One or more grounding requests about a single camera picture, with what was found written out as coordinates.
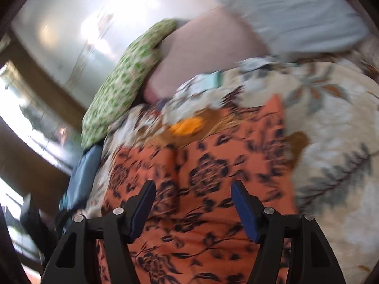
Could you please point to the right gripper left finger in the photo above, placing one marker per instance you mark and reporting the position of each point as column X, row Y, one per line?
column 75, row 259

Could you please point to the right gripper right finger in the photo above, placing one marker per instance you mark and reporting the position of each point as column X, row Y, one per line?
column 312, row 259

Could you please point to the orange black floral blouse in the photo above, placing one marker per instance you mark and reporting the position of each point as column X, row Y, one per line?
column 193, row 233

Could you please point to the blue folded cloth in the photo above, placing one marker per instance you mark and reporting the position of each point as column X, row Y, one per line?
column 81, row 180

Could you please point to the wooden door with stained glass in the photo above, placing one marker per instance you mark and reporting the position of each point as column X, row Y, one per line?
column 40, row 130

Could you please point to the cream leaf pattern blanket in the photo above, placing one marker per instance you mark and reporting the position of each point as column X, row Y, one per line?
column 330, row 144

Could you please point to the green checkered pillow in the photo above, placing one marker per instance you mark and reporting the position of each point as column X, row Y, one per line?
column 122, row 85

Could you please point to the white and teal small cloth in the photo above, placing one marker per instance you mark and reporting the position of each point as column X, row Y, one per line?
column 200, row 83

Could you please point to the light grey pillow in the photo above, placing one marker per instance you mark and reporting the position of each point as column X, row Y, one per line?
column 294, row 29

